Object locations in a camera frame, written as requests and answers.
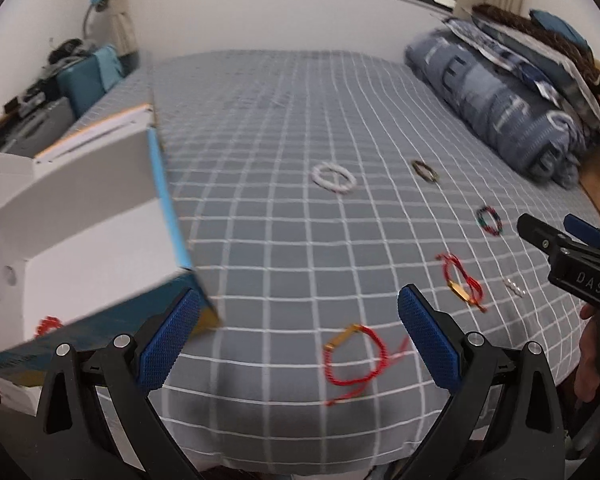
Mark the beige curtain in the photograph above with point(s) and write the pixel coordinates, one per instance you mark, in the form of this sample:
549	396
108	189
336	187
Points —
122	15

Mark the white blue yellow cardboard box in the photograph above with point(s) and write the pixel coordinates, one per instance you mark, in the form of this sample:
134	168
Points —
95	220

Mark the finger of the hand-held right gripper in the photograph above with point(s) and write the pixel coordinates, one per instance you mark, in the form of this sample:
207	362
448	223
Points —
536	232
582	227

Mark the teal storage bag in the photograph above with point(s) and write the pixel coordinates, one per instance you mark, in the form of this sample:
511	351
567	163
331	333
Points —
80	85

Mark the plain blue pillow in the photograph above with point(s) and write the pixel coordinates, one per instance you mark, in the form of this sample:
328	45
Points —
555	22

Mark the dark desk clutter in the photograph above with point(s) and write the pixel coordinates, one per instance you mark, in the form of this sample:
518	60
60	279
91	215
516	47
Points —
65	50

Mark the rolled blue striped quilt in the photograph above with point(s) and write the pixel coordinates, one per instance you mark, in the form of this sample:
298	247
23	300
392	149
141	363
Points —
495	105

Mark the person's right hand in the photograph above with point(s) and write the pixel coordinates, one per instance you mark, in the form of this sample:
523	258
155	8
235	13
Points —
589	360

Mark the blue desk lamp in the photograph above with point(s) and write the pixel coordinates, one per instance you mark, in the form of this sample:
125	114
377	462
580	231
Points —
98	2

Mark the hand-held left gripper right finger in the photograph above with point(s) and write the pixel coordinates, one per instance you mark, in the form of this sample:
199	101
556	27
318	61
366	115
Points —
430	340

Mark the teal cloth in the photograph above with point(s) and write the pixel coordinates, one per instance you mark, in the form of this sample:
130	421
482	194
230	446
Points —
109	66

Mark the brown fuzzy blanket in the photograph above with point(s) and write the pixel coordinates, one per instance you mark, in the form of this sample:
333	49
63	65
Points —
540	27

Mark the grey checked bed sheet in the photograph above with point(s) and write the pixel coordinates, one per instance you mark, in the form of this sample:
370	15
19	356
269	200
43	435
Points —
290	110

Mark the blue white patterned pillow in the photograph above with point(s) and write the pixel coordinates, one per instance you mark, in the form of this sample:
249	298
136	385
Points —
510	55

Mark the small silver jewelry piece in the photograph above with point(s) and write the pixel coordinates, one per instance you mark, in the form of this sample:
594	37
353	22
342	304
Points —
514	286

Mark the grey storage case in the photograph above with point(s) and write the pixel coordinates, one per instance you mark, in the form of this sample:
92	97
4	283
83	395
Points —
35	127

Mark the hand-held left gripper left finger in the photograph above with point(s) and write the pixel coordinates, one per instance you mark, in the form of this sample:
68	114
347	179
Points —
170	340

